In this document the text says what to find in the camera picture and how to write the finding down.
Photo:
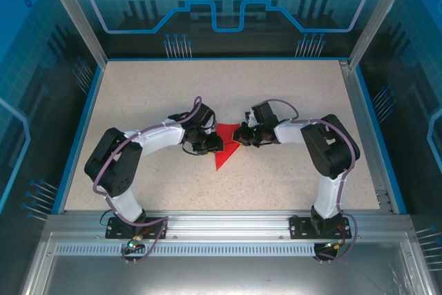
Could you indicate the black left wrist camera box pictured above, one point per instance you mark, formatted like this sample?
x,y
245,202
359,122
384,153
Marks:
x,y
203,113

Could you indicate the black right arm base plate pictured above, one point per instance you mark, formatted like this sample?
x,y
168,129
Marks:
x,y
300,227

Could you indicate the red cloth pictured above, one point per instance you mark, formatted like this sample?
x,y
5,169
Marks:
x,y
224,157

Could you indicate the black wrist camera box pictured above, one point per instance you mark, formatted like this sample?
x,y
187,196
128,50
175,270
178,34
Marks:
x,y
264,112
203,113

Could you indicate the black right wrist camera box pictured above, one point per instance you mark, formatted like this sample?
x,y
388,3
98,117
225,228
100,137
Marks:
x,y
264,112

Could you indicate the aluminium frame post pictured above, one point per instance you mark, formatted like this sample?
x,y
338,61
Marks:
x,y
380,15
76,18

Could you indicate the aluminium mounting rail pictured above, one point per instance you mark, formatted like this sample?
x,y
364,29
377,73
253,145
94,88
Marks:
x,y
224,224

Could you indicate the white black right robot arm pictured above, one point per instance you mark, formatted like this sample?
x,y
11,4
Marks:
x,y
288,132

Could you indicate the steel front tray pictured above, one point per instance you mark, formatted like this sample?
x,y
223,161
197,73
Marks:
x,y
224,277

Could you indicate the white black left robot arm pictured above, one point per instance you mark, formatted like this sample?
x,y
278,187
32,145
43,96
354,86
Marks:
x,y
162,137

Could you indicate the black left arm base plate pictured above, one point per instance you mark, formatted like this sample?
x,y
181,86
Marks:
x,y
117,229

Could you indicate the aluminium side rail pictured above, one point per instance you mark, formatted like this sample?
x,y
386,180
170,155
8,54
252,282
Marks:
x,y
366,136

